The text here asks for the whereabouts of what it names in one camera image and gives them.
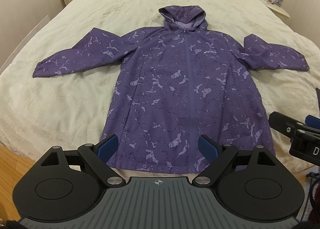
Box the right cream nightstand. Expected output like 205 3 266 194
259 0 291 23

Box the cream floral bedspread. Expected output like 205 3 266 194
1 0 319 160

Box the purple patterned hooded jacket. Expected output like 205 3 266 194
33 5 309 174

